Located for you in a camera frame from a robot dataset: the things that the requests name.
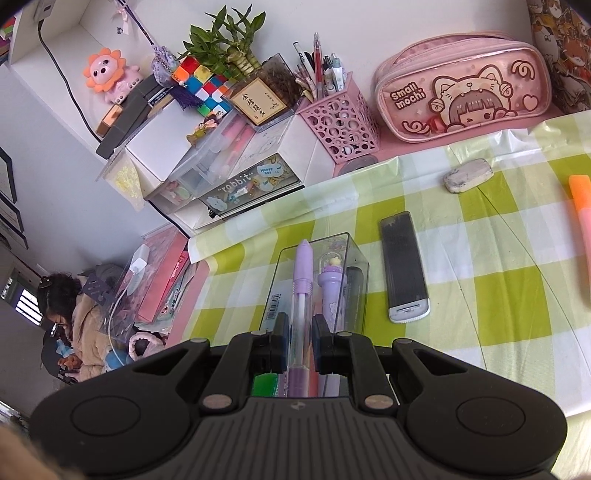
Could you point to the white storage box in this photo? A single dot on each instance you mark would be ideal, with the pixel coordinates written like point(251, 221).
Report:
point(157, 147)

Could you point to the small figurine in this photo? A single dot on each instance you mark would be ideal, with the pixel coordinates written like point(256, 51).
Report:
point(203, 131)

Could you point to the illustrated cartoon book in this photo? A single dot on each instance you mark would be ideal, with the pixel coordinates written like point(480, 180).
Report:
point(568, 55)

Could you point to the black picture frame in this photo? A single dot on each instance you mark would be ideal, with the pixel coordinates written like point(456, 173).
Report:
point(7, 175)
point(9, 214)

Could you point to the clear plastic organizer box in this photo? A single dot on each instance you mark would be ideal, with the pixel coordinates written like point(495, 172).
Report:
point(281, 272)

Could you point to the purple pen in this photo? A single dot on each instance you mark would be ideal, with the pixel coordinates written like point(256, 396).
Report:
point(302, 263)

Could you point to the clear bag yellow stickers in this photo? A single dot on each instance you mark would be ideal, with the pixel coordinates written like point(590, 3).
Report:
point(122, 177)

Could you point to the orange pink highlighter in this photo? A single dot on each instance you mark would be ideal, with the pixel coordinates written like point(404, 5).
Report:
point(582, 207)

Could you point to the black case white end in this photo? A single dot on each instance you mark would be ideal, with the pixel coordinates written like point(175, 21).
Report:
point(401, 263)

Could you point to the grey round disc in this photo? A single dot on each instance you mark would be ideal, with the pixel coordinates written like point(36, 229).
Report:
point(359, 165)

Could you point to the white pink plush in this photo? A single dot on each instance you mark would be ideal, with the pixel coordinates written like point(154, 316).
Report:
point(145, 346)

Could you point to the clear box with pink items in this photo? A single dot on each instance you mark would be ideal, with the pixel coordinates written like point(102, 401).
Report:
point(203, 161)

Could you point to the wooden sign card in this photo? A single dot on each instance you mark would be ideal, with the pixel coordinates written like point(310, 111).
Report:
point(256, 101)

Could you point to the green checkered tablecloth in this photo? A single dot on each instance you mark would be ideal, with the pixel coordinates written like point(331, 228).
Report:
point(461, 240)

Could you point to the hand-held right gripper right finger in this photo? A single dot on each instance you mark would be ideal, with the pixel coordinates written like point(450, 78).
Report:
point(318, 333)

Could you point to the dark grey flat box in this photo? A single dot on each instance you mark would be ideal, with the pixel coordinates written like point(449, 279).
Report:
point(134, 108)

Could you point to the white drawer organizer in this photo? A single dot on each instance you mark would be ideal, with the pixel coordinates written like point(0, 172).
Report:
point(304, 152)

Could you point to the clear acrylic case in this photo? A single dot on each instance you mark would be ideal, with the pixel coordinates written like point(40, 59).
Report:
point(166, 242)

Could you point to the clear square plant vase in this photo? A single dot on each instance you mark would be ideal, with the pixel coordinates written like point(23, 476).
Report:
point(281, 74)

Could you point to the pink orange lion toy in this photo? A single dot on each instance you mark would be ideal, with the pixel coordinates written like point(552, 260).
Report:
point(108, 76)

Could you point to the small wooden block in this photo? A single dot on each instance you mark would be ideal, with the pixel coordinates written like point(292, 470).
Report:
point(110, 119)

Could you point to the purple tassel charm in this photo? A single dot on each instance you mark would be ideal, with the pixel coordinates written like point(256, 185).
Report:
point(161, 64)

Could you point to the pink cartoon pencil case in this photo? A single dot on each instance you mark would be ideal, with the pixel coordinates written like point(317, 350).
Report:
point(415, 78)

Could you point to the pink red booklet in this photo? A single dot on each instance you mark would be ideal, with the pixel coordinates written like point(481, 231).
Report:
point(161, 286)

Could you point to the black stand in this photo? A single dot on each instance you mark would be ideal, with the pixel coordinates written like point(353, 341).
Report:
point(99, 284)

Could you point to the purple domed toy stamp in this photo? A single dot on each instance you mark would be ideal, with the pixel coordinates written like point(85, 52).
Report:
point(330, 295)

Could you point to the green bamboo plant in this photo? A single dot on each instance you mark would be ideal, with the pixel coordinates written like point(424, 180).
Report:
point(217, 41)

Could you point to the barred window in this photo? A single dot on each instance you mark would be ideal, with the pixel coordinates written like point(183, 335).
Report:
point(21, 300)

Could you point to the white charger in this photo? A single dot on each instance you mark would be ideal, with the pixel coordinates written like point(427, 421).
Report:
point(140, 258)

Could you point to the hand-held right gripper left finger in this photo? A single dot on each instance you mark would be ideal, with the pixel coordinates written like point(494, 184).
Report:
point(280, 333)

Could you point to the colourful puzzle cube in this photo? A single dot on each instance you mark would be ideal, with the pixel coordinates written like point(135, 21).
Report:
point(203, 85)

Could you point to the clear sticker drawer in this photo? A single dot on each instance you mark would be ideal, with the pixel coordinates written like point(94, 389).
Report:
point(249, 189)

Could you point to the white eraser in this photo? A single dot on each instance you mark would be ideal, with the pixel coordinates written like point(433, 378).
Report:
point(467, 175)

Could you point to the pink perforated pen holder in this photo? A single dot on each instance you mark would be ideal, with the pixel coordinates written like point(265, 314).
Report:
point(341, 124)

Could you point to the pink ribbon bow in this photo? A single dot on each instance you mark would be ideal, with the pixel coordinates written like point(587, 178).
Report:
point(122, 10)

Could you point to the bunch of pens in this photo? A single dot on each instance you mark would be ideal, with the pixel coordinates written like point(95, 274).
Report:
point(318, 69)

